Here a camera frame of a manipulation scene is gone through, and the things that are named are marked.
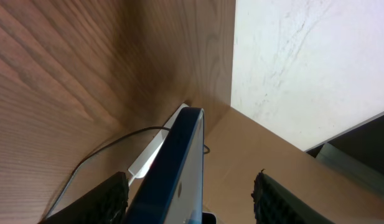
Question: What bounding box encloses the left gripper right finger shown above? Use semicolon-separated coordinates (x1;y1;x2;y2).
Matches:
251;170;332;224

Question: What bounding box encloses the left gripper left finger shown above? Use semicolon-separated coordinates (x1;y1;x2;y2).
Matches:
41;172;129;224

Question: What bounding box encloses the blue Samsung Galaxy smartphone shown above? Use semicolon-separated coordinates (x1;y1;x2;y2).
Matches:
123;107;204;224

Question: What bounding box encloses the white power strip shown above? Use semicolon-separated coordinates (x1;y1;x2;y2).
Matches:
127;103;190;180

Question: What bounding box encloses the cardboard panel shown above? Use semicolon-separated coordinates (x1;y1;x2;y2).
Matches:
203;108;384;223

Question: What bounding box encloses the black USB charging cable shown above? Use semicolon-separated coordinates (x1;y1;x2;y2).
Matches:
44;126;211;220

